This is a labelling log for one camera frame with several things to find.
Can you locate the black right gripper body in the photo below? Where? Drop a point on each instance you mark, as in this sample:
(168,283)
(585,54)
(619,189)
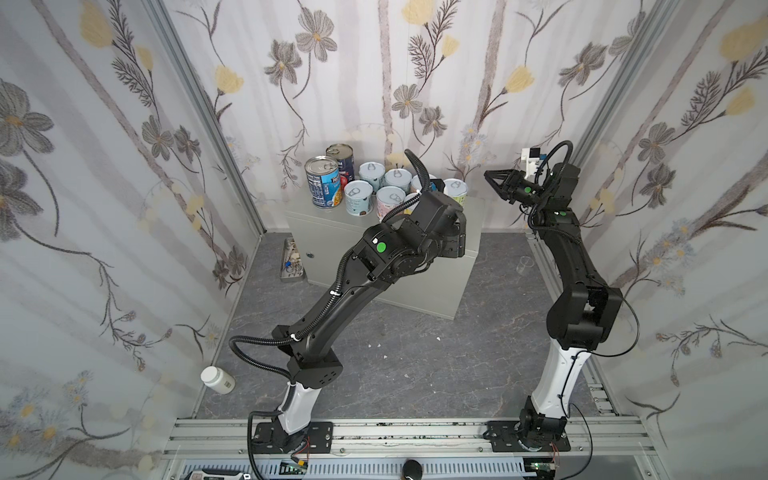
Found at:
(519,188)

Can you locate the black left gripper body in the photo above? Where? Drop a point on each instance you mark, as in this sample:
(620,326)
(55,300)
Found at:
(450,234)

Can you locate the lime label can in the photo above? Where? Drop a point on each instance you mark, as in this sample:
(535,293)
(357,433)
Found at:
(456,189)

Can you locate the orange label can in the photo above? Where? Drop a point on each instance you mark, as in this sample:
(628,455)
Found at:
(416,186)

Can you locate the red label can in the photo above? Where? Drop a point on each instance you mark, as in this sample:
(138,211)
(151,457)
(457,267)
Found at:
(387,198)

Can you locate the green label can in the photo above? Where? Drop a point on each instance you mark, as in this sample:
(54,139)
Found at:
(372,173)

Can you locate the teal label can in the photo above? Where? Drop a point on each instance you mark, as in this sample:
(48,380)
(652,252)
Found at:
(358,198)

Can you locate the dark chopped tomatoes can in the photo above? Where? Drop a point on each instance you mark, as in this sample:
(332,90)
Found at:
(344,156)

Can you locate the blue label tall can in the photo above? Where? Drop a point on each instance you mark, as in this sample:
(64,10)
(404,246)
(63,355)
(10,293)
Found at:
(324,182)

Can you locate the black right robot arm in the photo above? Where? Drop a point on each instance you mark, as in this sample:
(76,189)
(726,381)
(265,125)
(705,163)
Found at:
(583,315)

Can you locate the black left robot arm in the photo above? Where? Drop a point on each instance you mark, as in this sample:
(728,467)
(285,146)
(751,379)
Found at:
(401,245)

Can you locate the metal instrument tray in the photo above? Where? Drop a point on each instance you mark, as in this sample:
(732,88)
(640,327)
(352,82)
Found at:
(291,268)

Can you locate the white pill bottle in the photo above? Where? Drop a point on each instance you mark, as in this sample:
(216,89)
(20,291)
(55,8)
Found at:
(217,379)

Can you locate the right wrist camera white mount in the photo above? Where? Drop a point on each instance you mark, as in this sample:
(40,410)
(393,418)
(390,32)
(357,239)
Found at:
(531,160)

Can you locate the aluminium corner frame right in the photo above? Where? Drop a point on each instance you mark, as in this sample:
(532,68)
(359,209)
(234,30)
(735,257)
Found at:
(590,79)

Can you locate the aluminium corner frame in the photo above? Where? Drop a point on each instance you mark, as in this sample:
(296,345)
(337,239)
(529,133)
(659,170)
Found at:
(590,79)
(192,85)

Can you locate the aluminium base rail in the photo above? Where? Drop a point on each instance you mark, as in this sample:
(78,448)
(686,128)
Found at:
(591,448)

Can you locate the aluminium corner frame left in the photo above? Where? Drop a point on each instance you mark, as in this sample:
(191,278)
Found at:
(192,85)

